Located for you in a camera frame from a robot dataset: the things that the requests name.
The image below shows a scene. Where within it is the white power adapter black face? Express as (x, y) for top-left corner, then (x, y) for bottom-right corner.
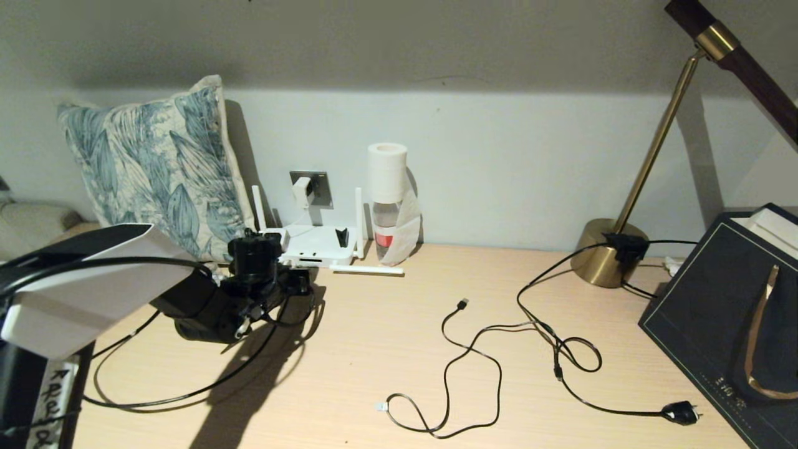
(292, 177), (314, 210)

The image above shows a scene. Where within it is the black ethernet cable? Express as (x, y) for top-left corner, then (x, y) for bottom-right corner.
(81, 268), (315, 412)

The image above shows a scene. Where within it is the white router with antennas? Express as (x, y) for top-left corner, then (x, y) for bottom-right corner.
(252, 185), (406, 276)

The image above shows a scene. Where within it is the clear bottle red label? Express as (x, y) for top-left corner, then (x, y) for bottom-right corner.
(372, 200), (403, 261)

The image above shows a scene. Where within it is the white paper roll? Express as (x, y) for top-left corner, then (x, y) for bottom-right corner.
(367, 143), (409, 205)

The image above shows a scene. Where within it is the blue leaf pattern pillow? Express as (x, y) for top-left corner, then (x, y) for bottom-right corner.
(57, 75), (256, 263)

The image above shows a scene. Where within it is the white handwritten label tape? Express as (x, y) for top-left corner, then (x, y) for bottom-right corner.
(25, 359), (80, 449)

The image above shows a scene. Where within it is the grey sofa cushion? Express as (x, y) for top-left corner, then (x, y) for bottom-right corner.
(0, 200), (83, 249)

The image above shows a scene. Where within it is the brass desk lamp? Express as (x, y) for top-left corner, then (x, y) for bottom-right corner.
(569, 0), (798, 289)

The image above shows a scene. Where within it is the white box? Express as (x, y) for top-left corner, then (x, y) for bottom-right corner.
(728, 208), (798, 263)

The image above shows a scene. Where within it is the grey wall socket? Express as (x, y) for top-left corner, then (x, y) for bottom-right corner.
(290, 171), (334, 210)

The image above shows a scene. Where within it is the black usb cable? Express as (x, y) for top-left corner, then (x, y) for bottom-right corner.
(376, 298), (563, 438)

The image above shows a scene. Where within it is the black lamp switch box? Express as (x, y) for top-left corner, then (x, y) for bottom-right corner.
(602, 232), (649, 263)

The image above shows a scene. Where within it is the black lamp power cord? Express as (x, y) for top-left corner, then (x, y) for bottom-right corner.
(516, 240), (702, 426)

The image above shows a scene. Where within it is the black gift bag gold handle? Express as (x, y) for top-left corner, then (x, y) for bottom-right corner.
(637, 203), (798, 449)

